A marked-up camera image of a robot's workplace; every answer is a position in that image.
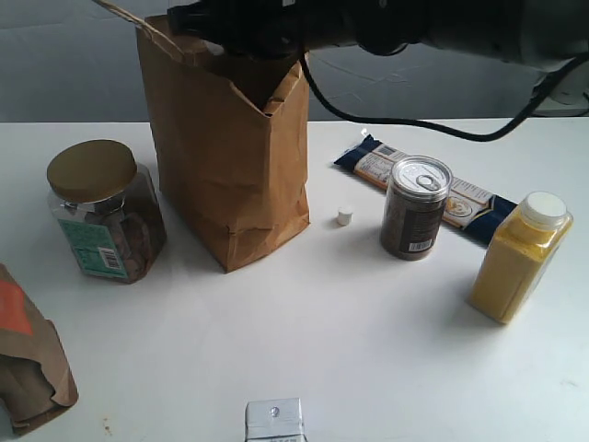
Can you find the black cable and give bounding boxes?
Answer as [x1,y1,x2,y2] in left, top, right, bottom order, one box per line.
[297,45,589,143]

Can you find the white metal bracket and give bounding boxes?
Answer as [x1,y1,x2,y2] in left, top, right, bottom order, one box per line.
[245,398,307,442]

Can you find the nut jar with gold lid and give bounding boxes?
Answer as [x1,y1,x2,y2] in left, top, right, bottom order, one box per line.
[46,139,167,284]

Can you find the white stand in background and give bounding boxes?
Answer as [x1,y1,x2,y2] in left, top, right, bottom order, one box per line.
[533,64,588,118]

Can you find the yellow grain plastic bottle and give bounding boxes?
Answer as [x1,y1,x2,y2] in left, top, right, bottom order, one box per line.
[468,192,573,324]

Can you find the small white cap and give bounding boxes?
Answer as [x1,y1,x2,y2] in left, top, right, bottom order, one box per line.
[335,206,353,227]

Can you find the blue pasta packet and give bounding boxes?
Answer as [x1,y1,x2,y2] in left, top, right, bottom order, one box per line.
[334,131,517,247]

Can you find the tall brown paper bag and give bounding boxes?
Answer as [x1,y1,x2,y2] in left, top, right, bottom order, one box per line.
[103,2,309,272]

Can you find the dark jar with pull-tab lid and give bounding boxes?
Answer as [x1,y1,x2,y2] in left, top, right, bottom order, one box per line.
[379,156,453,261]

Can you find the brown pouch with orange label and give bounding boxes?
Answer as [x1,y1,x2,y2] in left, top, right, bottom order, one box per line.
[1,266,79,436]

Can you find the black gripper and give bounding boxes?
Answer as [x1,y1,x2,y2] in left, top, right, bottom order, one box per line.
[167,1,355,60]

